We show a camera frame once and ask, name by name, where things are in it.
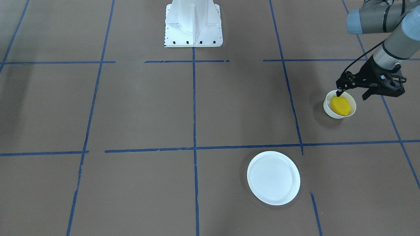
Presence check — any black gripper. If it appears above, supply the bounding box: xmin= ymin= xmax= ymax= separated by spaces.
xmin=336 ymin=56 xmax=390 ymax=101

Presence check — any yellow lemon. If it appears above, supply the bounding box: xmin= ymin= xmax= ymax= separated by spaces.
xmin=330 ymin=96 xmax=351 ymax=116

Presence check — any white bowl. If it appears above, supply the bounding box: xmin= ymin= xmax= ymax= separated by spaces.
xmin=323 ymin=90 xmax=357 ymax=119

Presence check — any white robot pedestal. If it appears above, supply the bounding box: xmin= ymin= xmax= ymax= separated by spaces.
xmin=164 ymin=0 xmax=223 ymax=48

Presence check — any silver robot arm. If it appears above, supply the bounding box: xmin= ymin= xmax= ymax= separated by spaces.
xmin=336 ymin=0 xmax=420 ymax=100

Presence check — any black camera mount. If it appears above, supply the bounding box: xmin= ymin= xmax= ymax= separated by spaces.
xmin=371 ymin=63 xmax=407 ymax=97

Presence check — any white plate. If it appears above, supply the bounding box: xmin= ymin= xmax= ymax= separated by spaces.
xmin=246 ymin=151 xmax=301 ymax=206

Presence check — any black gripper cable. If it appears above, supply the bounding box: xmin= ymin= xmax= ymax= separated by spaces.
xmin=340 ymin=0 xmax=414 ymax=82

